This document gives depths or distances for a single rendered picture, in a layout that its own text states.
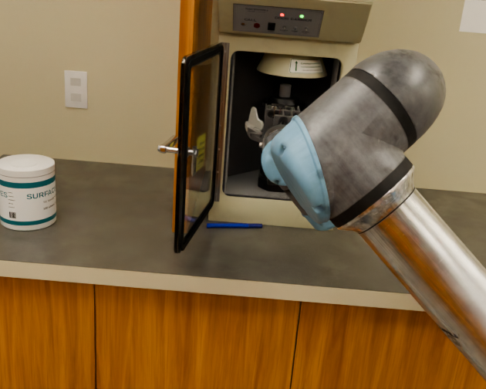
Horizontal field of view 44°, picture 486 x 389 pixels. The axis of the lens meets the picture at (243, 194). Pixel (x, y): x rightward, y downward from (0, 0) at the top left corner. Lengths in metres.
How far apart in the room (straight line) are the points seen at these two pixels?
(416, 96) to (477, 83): 1.28
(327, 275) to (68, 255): 0.56
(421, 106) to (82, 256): 0.87
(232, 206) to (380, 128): 0.89
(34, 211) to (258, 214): 0.54
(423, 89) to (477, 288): 0.23
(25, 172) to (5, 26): 0.69
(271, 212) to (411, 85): 0.88
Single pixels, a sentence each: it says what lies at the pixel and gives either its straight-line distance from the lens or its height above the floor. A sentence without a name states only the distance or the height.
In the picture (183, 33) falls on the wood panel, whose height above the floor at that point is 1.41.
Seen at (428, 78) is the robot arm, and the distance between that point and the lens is 0.73.
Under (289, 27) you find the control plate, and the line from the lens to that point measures 1.38.
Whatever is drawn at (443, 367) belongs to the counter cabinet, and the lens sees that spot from 1.48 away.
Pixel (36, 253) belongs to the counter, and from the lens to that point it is 1.38.
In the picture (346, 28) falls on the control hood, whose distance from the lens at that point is 1.38.
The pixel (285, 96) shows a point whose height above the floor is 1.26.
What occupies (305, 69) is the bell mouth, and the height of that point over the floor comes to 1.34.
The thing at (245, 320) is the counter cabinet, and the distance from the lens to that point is 1.36.
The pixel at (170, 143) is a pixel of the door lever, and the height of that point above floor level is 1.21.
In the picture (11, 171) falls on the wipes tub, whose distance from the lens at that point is 1.45.
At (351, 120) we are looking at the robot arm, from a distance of 0.68.
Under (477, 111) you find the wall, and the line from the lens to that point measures 2.01.
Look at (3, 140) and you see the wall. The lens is 2.09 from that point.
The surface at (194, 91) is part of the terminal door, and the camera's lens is 1.20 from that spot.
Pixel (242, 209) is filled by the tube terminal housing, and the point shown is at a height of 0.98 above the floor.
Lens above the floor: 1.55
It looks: 20 degrees down
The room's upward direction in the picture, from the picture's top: 5 degrees clockwise
